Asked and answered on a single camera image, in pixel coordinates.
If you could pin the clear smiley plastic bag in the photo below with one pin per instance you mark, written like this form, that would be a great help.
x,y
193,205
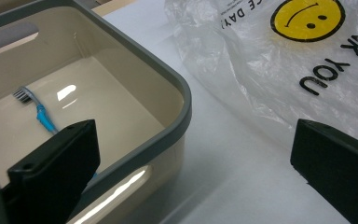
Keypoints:
x,y
261,62

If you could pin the white table cover sheet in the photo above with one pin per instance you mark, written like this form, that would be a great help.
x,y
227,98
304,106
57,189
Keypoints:
x,y
230,174

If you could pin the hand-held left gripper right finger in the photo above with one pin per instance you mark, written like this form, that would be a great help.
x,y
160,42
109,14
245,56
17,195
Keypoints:
x,y
338,168

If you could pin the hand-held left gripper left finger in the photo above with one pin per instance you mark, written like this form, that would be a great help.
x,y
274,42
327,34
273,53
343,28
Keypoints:
x,y
52,174

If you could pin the blue toothbrush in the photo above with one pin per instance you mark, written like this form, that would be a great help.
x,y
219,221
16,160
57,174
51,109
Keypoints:
x,y
40,112

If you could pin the beige bin with grey rim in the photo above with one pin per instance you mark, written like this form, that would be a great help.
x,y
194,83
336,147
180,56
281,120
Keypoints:
x,y
112,77

